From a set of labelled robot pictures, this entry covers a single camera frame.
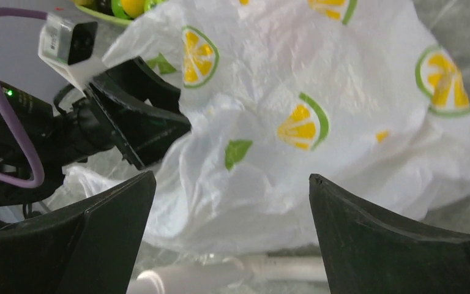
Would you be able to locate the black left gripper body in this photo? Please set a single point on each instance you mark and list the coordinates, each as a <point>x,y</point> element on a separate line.
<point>60,138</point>

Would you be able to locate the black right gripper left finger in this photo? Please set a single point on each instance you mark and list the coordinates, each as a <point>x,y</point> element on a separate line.
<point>87,247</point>

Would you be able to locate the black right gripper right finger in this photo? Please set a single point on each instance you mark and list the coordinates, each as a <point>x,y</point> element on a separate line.
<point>369,249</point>

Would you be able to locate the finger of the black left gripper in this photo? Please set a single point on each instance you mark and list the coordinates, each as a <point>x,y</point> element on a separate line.
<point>143,133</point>
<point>136,78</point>

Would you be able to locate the white printed plastic bag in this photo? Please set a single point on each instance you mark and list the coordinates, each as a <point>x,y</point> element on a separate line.
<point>360,92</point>

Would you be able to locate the yellow fake mango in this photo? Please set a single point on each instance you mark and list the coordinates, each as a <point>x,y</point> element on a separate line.
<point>133,8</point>

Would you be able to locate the green plastic fruit basin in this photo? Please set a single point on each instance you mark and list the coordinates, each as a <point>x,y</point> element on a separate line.
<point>111,10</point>

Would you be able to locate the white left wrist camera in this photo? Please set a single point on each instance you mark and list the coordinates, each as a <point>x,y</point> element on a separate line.
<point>66,44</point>

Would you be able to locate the white PVC pipe frame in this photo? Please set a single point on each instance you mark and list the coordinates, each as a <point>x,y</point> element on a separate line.
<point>231,271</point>

